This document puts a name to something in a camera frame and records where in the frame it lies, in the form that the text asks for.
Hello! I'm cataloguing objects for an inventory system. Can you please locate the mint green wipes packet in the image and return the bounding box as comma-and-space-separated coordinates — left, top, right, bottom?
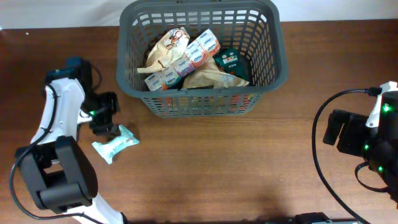
92, 125, 139, 164

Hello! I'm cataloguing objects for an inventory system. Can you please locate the beige paper pouch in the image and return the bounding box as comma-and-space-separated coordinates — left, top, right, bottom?
182, 58, 249, 89
137, 27, 190, 73

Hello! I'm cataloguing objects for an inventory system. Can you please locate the grey plastic basket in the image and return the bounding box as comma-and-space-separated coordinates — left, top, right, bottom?
116, 0, 288, 118

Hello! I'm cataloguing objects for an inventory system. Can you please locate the Kleenex tissue multipack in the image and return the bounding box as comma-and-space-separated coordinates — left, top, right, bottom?
144, 29, 221, 91

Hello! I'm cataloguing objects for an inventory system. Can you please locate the green Nescafe coffee bag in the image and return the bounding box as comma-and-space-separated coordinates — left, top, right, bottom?
214, 49, 249, 81

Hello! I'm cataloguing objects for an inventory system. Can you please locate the San Remo spaghetti packet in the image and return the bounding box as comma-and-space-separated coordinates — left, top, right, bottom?
142, 93, 262, 118

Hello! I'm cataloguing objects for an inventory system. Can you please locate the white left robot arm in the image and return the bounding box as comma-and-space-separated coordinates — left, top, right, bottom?
9, 57, 127, 223

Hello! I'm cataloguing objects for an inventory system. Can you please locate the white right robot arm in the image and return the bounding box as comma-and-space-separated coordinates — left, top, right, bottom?
323, 91, 397, 202

